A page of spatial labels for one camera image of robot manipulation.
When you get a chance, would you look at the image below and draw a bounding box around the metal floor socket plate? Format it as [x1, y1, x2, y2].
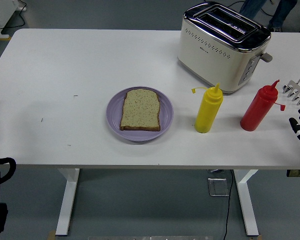
[207, 177, 230, 197]

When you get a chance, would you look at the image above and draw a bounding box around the white equipment cabinet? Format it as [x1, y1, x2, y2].
[0, 0, 28, 41]

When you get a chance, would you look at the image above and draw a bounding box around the speckled bread slice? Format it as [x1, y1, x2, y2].
[119, 88, 162, 132]

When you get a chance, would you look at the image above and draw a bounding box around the person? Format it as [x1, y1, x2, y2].
[239, 0, 298, 33]

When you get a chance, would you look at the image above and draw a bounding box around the cream chrome toaster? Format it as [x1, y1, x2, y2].
[177, 1, 274, 95]

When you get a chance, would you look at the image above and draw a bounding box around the black floor cable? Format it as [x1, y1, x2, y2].
[222, 169, 235, 240]

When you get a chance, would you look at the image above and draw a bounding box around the yellow squeeze bottle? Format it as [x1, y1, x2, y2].
[191, 82, 224, 134]

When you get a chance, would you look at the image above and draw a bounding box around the red squeeze bottle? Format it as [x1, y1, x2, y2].
[239, 79, 287, 132]

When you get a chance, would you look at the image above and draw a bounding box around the purple round plate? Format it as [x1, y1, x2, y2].
[106, 86, 175, 143]

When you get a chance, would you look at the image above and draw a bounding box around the black cable by cabinet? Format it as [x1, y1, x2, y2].
[0, 0, 28, 31]

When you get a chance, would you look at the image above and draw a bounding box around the white table leg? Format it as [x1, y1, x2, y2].
[55, 168, 81, 237]
[233, 169, 260, 237]

